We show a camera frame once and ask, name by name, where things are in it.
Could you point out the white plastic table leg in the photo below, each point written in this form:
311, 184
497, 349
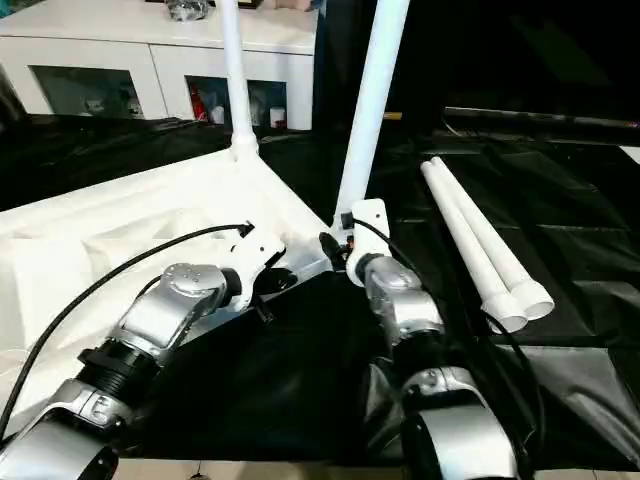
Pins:
370, 100
470, 240
495, 230
237, 75

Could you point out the white plastic table top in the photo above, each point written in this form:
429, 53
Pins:
125, 225

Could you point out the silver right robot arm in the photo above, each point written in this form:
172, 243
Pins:
415, 320

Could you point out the black work mat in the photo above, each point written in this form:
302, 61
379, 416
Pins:
300, 375

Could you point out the small gold label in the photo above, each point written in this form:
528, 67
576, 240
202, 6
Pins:
393, 116

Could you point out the small white cup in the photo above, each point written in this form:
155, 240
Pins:
277, 116

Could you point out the red bottle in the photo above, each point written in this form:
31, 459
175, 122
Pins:
198, 105

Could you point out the black cabinet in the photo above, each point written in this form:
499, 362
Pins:
500, 55

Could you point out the white glass-door cabinet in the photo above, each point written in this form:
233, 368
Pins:
150, 50

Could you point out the clear glass ornament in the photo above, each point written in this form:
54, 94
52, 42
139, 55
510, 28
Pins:
187, 10

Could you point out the white paper sheet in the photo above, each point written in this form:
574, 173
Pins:
631, 155

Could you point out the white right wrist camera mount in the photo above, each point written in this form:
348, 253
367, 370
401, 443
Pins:
370, 225

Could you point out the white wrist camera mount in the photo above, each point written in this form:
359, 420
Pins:
255, 255
370, 225

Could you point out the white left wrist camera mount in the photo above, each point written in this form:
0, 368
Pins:
255, 255

